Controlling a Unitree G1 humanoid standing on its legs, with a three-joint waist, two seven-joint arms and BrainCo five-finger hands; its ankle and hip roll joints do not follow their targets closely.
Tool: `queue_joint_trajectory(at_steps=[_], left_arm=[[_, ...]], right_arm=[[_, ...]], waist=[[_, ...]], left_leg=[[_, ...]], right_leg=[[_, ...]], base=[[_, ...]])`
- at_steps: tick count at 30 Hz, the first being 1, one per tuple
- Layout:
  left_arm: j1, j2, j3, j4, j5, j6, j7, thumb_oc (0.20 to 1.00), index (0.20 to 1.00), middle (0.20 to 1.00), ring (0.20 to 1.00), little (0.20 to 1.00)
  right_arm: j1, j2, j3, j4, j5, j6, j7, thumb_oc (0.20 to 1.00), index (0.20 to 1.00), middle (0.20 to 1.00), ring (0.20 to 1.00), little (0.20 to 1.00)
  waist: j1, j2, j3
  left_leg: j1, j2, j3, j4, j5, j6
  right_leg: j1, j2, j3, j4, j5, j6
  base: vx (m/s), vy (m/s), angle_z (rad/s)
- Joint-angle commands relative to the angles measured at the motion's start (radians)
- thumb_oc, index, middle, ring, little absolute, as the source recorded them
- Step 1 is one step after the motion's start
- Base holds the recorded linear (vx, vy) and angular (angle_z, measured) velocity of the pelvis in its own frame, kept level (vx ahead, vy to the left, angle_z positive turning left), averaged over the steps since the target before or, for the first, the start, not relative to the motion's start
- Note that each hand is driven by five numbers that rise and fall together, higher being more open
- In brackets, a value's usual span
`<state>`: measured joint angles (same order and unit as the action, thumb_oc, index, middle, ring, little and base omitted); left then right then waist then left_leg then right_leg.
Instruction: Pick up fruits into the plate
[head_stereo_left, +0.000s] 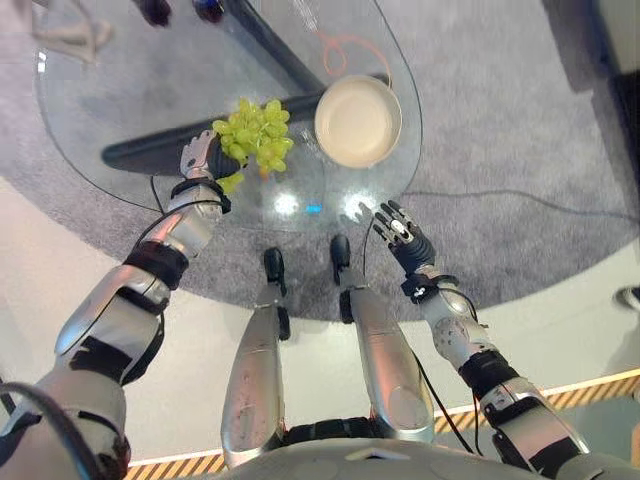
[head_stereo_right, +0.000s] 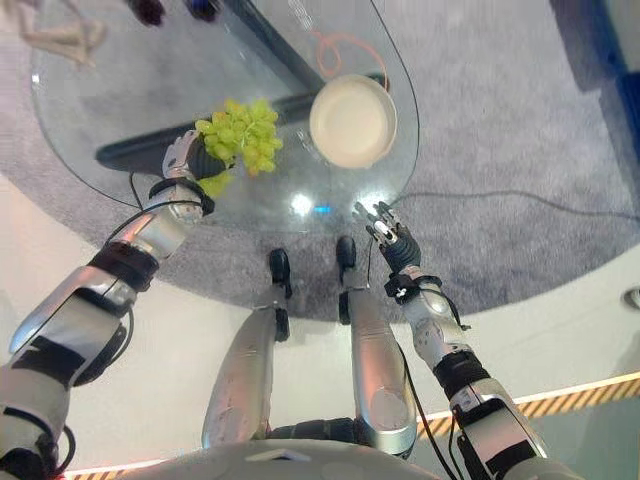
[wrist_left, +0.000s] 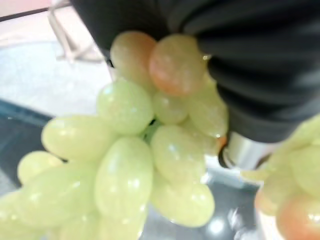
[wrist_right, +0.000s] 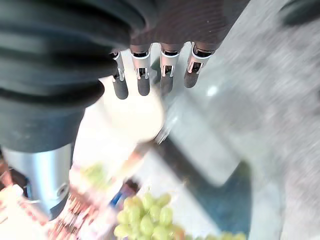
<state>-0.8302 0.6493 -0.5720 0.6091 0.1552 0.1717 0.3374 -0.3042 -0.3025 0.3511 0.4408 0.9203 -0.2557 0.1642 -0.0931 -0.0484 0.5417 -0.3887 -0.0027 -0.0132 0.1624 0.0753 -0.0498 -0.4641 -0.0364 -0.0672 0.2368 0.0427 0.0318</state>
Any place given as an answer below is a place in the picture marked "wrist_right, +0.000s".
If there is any green grape bunch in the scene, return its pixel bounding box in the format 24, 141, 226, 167
113, 192, 248, 240

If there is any white round plate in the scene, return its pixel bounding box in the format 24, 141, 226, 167
72, 76, 168, 186

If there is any dark robot foot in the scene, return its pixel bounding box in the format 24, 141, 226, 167
278, 0, 320, 27

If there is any red white patterned cloth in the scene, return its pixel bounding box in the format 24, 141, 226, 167
0, 154, 141, 240

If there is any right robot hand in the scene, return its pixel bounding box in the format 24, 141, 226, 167
0, 0, 252, 222

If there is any small blue object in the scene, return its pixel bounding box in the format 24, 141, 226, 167
108, 188, 127, 208

